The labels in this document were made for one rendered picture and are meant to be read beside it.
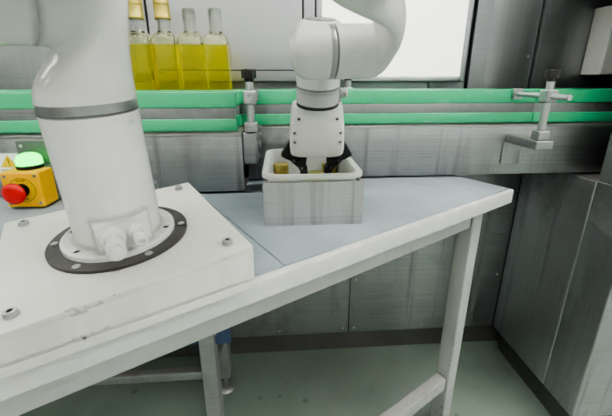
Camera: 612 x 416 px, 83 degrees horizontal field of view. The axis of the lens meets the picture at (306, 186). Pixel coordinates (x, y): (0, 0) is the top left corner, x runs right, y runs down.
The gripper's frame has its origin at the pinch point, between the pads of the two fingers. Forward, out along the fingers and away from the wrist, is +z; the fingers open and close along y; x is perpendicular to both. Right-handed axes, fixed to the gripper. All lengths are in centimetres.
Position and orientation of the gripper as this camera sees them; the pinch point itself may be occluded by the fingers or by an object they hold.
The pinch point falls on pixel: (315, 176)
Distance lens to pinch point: 69.5
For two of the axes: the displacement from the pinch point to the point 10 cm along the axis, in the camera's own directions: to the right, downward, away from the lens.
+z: -0.1, 8.4, 5.4
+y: -10.0, 0.1, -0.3
